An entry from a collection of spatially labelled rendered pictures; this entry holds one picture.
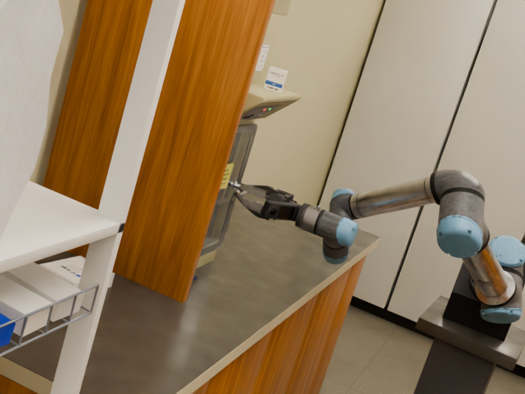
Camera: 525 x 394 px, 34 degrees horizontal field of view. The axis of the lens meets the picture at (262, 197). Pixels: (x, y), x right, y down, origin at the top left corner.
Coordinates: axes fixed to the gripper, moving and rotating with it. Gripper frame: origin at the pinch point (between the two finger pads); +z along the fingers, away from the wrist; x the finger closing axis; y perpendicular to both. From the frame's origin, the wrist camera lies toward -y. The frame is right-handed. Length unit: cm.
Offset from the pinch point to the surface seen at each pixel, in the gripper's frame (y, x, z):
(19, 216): -122, 13, -10
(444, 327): 38, -25, -65
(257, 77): 0.7, 32.9, 5.3
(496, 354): 36, -27, -82
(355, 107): 289, 7, 45
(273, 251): 43.0, -25.1, -3.0
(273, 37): 4.0, 44.7, 5.3
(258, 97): -21.6, 30.3, -4.7
